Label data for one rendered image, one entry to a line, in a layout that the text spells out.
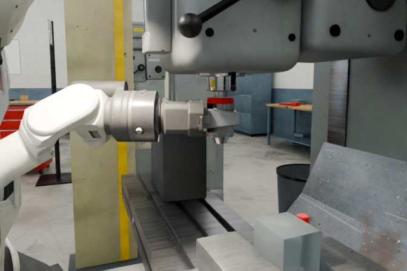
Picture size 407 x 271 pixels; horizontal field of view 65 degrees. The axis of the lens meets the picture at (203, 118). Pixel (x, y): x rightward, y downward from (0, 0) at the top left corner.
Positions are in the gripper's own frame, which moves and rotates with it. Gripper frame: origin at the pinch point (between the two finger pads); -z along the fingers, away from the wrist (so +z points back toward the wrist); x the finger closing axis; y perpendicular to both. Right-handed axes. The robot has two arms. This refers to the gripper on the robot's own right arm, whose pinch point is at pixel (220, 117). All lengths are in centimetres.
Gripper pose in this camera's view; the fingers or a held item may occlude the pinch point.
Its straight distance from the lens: 55.2
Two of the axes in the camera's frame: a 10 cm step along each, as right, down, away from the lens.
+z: -10.0, -0.1, -0.3
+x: -0.3, -1.1, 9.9
